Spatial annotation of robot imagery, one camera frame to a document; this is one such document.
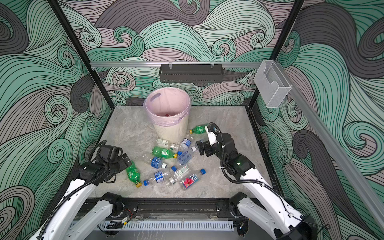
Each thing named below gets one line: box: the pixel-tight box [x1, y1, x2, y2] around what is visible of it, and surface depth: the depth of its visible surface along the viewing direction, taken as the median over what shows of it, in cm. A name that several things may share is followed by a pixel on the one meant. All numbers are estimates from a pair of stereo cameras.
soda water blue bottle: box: [177, 150, 193, 166], surface depth 89 cm
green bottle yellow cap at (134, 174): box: [125, 160, 143, 188], surface depth 81 cm
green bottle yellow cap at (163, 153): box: [152, 146, 178, 159], surface depth 92 cm
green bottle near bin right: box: [189, 125, 208, 135], surface depth 103 cm
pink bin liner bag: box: [143, 87, 192, 127], surface depth 93 cm
